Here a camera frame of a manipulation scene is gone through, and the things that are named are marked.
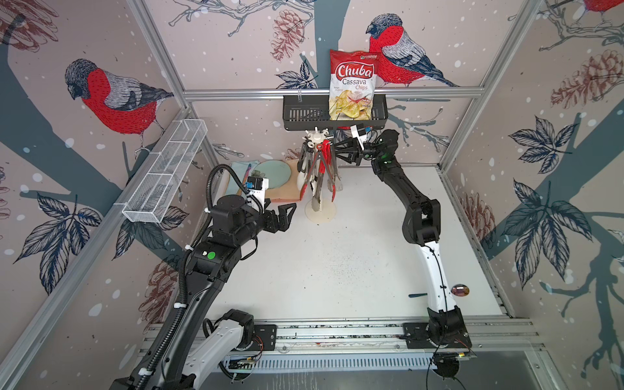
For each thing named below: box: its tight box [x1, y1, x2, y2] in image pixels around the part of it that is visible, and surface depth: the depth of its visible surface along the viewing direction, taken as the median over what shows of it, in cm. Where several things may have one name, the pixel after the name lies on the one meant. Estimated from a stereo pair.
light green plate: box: [251, 159, 292, 190], surface depth 124 cm
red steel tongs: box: [299, 143, 338, 203], surface depth 81 cm
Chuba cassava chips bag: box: [329, 48, 380, 122], surface depth 87 cm
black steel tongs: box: [297, 135, 316, 174], surface depth 78 cm
